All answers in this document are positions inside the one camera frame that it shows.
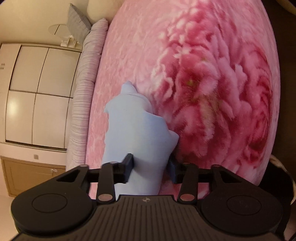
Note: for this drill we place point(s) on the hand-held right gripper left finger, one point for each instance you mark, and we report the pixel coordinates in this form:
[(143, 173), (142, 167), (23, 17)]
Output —
[(129, 168)]

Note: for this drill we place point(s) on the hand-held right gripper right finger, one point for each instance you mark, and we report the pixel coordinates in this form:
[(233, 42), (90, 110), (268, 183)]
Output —
[(173, 171)]

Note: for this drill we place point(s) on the light blue sweatshirt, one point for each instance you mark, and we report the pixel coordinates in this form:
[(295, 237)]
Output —
[(138, 129)]

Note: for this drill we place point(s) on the striped grey duvet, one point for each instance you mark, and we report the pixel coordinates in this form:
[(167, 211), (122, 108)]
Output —
[(85, 92)]

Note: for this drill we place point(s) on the pink floral blanket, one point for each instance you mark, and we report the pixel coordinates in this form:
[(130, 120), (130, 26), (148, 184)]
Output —
[(208, 81)]

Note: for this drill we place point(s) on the wooden door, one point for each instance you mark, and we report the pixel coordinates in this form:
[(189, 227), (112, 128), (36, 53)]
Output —
[(27, 176)]

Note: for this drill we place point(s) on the white wardrobe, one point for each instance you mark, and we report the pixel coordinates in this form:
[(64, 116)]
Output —
[(39, 92)]

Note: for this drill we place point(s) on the grey checked pillow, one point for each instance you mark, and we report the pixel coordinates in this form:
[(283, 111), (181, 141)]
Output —
[(78, 23)]

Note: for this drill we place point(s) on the white quilted headboard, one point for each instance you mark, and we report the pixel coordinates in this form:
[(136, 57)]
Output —
[(101, 10)]

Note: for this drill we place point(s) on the small grey wall switch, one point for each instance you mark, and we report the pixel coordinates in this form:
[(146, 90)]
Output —
[(36, 157)]

